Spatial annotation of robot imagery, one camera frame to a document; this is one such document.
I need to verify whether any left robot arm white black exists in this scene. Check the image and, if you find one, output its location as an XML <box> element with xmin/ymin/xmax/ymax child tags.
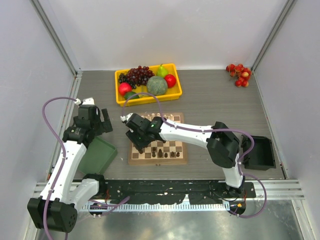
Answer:
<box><xmin>27</xmin><ymin>103</ymin><xmax>113</xmax><ymax>233</ymax></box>

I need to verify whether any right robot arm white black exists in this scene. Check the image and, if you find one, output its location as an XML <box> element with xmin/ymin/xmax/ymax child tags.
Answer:
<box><xmin>120</xmin><ymin>113</ymin><xmax>245</xmax><ymax>197</ymax></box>

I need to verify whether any wooden chess board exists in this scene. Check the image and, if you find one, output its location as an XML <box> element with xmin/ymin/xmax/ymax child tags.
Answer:
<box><xmin>127</xmin><ymin>112</ymin><xmax>188</xmax><ymax>166</ymax></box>

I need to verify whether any green plastic tray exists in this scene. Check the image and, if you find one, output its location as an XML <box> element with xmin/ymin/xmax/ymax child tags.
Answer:
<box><xmin>77</xmin><ymin>137</ymin><xmax>118</xmax><ymax>175</ymax></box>

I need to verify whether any green lime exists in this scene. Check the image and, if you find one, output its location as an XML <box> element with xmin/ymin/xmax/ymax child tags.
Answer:
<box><xmin>124</xmin><ymin>91</ymin><xmax>140</xmax><ymax>100</ymax></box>

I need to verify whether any red apple left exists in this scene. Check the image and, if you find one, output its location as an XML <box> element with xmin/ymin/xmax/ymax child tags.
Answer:
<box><xmin>118</xmin><ymin>82</ymin><xmax>132</xmax><ymax>97</ymax></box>

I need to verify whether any red apple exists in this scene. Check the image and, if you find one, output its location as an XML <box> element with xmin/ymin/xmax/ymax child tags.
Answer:
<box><xmin>118</xmin><ymin>82</ymin><xmax>132</xmax><ymax>97</ymax></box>
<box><xmin>164</xmin><ymin>74</ymin><xmax>177</xmax><ymax>88</ymax></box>

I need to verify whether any green melon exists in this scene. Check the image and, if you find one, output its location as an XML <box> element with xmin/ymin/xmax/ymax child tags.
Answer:
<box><xmin>146</xmin><ymin>76</ymin><xmax>168</xmax><ymax>96</ymax></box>

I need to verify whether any black grape bunch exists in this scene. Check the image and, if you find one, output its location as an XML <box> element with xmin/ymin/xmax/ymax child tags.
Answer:
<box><xmin>118</xmin><ymin>73</ymin><xmax>136</xmax><ymax>89</ymax></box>

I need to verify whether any yellow plastic fruit tray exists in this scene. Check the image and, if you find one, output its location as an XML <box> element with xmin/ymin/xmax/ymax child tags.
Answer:
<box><xmin>114</xmin><ymin>63</ymin><xmax>183</xmax><ymax>106</ymax></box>

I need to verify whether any red grape bunch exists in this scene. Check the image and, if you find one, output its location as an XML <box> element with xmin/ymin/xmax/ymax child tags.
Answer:
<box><xmin>125</xmin><ymin>65</ymin><xmax>155</xmax><ymax>86</ymax></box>

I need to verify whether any red apple right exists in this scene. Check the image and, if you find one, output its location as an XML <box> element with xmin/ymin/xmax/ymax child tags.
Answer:
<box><xmin>164</xmin><ymin>74</ymin><xmax>177</xmax><ymax>88</ymax></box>

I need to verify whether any green pear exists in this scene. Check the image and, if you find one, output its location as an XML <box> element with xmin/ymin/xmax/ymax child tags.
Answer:
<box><xmin>156</xmin><ymin>64</ymin><xmax>169</xmax><ymax>78</ymax></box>

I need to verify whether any red cherry cluster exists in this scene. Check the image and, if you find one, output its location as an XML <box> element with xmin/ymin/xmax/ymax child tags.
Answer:
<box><xmin>225</xmin><ymin>63</ymin><xmax>252</xmax><ymax>88</ymax></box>

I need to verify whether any black plastic bin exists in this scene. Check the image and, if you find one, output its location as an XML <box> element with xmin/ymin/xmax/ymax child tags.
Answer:
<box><xmin>242</xmin><ymin>136</ymin><xmax>276</xmax><ymax>171</ymax></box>

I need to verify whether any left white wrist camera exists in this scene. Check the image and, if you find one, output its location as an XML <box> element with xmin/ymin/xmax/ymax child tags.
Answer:
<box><xmin>74</xmin><ymin>97</ymin><xmax>95</xmax><ymax>106</ymax></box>

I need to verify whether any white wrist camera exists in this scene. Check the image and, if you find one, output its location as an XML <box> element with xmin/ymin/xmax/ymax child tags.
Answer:
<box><xmin>120</xmin><ymin>113</ymin><xmax>133</xmax><ymax>123</ymax></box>
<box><xmin>74</xmin><ymin>97</ymin><xmax>95</xmax><ymax>106</ymax></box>

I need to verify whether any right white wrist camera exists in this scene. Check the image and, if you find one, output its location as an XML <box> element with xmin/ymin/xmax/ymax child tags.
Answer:
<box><xmin>120</xmin><ymin>113</ymin><xmax>133</xmax><ymax>123</ymax></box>

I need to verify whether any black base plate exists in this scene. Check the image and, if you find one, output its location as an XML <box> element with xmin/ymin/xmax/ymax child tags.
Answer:
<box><xmin>93</xmin><ymin>180</ymin><xmax>257</xmax><ymax>205</ymax></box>

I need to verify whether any white cable duct strip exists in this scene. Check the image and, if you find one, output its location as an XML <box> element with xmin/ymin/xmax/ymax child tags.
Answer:
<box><xmin>82</xmin><ymin>201</ymin><xmax>230</xmax><ymax>212</ymax></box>

